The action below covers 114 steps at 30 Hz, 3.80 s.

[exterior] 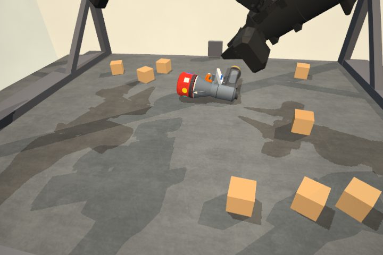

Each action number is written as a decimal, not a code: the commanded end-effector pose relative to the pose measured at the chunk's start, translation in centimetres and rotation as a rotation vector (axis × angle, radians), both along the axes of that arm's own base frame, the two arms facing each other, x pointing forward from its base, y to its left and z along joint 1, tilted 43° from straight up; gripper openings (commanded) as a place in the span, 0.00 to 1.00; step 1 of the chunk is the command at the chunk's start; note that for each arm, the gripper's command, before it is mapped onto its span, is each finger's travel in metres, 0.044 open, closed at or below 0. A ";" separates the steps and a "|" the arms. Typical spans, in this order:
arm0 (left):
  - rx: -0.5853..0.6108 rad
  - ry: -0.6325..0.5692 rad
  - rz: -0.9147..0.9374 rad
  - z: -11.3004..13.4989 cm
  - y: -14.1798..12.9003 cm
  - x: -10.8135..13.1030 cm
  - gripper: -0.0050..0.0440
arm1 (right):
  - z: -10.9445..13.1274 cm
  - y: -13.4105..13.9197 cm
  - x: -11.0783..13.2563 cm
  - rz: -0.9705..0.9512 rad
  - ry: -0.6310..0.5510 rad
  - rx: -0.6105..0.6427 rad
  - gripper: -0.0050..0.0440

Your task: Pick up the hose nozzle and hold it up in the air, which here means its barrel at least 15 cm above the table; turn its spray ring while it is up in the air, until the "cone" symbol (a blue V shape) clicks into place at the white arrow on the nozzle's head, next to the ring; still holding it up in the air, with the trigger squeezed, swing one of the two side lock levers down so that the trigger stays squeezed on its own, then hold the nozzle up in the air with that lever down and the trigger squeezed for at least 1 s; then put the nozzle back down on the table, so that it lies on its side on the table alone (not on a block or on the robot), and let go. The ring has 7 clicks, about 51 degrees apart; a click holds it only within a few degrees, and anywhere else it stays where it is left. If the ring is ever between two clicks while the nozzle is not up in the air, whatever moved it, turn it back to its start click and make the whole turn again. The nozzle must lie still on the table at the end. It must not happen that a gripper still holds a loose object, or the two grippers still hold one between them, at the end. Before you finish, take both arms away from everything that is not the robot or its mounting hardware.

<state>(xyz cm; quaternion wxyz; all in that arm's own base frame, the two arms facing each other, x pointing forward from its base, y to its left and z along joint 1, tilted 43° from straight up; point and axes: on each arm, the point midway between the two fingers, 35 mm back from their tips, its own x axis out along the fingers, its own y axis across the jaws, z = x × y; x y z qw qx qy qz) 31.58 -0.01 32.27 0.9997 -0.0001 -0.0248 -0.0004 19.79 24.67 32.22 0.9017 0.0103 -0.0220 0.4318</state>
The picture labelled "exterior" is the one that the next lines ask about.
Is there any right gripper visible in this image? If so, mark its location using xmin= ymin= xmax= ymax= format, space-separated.
xmin=90 ymin=0 xmax=109 ymax=9

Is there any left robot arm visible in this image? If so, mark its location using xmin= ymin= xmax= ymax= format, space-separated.
xmin=236 ymin=0 xmax=357 ymax=23

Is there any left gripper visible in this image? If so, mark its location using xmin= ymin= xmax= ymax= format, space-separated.
xmin=221 ymin=0 xmax=307 ymax=73

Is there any orange cube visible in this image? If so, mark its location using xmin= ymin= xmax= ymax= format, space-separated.
xmin=335 ymin=177 xmax=381 ymax=222
xmin=110 ymin=60 xmax=124 ymax=75
xmin=137 ymin=66 xmax=154 ymax=83
xmin=226 ymin=176 xmax=256 ymax=217
xmin=291 ymin=109 xmax=314 ymax=135
xmin=294 ymin=63 xmax=310 ymax=79
xmin=156 ymin=59 xmax=171 ymax=74
xmin=290 ymin=177 xmax=331 ymax=222

